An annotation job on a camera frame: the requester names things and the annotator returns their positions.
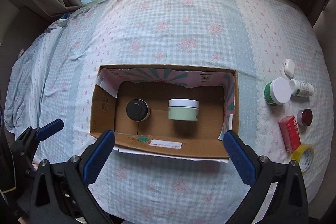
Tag red Marubi carton box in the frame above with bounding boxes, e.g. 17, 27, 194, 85
278, 115, 301, 153

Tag yellow packing tape roll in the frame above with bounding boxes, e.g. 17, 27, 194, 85
291, 144, 314, 173

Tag small red lid jar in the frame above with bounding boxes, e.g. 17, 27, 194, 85
297, 109, 313, 126

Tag green jar white lid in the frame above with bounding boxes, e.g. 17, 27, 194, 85
264, 77, 291, 106

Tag white supplement bottle green label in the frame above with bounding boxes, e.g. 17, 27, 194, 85
289, 79, 314, 97

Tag white earbuds case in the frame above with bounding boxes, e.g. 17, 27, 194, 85
284, 59, 295, 78

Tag black lid jar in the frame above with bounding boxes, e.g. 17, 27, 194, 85
126, 99, 150, 122

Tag brown cardboard box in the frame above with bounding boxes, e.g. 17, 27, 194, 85
90, 65, 239, 160

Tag floral checkered bed sheet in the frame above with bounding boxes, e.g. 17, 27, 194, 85
3, 0, 330, 224

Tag pale green cream jar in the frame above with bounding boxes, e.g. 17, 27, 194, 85
168, 99, 199, 121

